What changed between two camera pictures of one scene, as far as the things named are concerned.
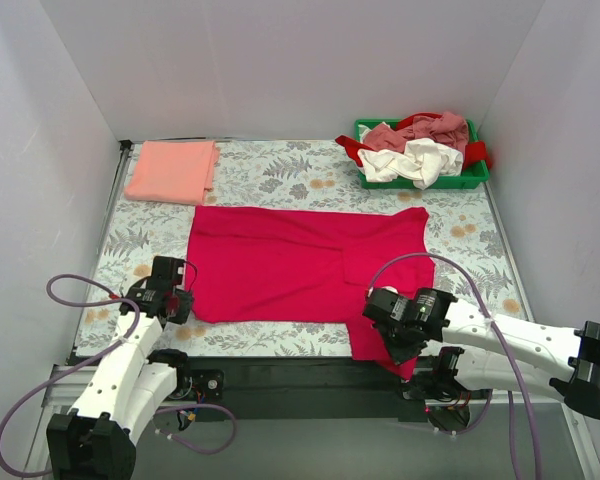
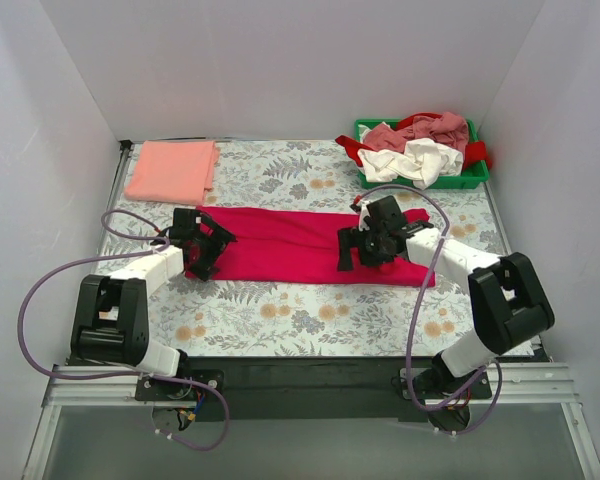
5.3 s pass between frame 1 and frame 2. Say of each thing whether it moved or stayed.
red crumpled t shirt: stayed
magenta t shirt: moved
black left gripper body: moved
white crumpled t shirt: stayed
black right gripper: moved
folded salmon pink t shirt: stayed
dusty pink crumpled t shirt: stayed
